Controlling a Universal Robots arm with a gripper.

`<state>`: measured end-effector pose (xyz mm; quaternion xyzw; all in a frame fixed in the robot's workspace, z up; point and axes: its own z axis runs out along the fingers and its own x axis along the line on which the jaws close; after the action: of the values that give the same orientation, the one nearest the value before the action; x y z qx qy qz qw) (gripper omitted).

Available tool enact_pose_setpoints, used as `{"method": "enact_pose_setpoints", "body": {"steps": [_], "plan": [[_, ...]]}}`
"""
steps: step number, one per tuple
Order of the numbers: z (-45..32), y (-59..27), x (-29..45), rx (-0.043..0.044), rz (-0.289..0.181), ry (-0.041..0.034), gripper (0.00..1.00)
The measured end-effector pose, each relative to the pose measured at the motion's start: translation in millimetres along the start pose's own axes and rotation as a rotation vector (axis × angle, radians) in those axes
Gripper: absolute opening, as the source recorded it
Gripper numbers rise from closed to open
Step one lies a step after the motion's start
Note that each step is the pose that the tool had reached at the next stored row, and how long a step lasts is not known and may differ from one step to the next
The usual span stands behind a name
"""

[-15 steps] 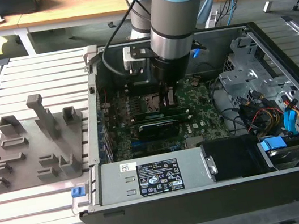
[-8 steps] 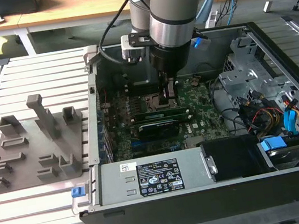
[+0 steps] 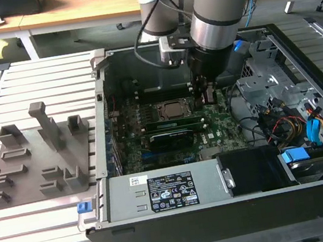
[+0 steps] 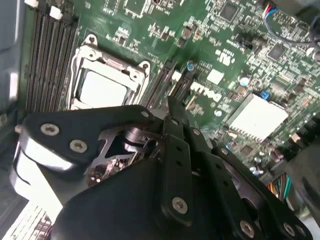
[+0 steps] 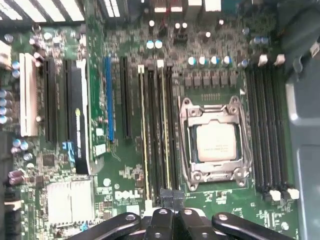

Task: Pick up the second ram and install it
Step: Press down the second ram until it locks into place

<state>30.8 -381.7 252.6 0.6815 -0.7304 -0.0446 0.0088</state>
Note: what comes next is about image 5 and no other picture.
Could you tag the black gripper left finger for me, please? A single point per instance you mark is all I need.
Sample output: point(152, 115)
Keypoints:
point(162, 225)

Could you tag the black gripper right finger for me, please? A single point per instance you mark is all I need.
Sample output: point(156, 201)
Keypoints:
point(192, 225)

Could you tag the green RAM stick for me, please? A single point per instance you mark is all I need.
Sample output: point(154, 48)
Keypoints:
point(144, 130)

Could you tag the green computer motherboard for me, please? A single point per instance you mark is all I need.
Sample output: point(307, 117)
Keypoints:
point(127, 160)

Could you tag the black CPU socket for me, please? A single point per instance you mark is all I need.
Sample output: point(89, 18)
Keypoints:
point(191, 147)

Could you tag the metal socket locking lever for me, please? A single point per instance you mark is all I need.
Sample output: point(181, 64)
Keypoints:
point(246, 140)
point(183, 140)

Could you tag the silver square CPU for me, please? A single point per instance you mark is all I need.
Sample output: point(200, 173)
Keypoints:
point(216, 142)

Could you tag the large silver heat sink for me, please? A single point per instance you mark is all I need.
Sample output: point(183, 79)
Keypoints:
point(70, 200)

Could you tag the metal CPU socket cover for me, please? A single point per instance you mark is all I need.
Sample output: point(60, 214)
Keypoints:
point(212, 115)

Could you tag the black expansion slot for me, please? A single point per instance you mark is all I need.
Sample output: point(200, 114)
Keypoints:
point(67, 100)
point(51, 100)
point(125, 100)

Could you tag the black square chip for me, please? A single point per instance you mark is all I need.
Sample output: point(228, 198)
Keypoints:
point(48, 160)

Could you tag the blue expansion slot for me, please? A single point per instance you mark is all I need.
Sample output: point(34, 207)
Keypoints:
point(109, 100)

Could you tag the black graphics card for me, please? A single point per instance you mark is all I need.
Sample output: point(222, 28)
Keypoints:
point(78, 112)

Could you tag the grey metal PC case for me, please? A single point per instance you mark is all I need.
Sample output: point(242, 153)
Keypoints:
point(307, 125)

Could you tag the black board connector block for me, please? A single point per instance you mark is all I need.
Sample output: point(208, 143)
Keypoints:
point(10, 222)

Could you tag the purple capacitor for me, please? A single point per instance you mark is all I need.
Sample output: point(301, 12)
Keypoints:
point(16, 180)
point(15, 173)

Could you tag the white expansion slot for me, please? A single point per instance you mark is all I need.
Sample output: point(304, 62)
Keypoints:
point(28, 95)

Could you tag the small round silver capacitor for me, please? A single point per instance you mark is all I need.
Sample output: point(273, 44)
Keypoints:
point(184, 25)
point(208, 33)
point(178, 25)
point(151, 23)
point(221, 22)

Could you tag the grey rear port block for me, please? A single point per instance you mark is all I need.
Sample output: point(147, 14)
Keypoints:
point(194, 6)

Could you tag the pale rear port block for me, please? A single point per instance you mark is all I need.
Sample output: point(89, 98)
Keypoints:
point(160, 5)
point(176, 5)

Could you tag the white rear port block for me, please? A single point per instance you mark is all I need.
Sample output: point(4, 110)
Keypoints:
point(212, 5)

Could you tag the blue rear port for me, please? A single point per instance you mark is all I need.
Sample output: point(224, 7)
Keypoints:
point(231, 3)

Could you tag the white plastic board connector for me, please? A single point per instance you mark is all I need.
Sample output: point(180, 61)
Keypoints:
point(5, 55)

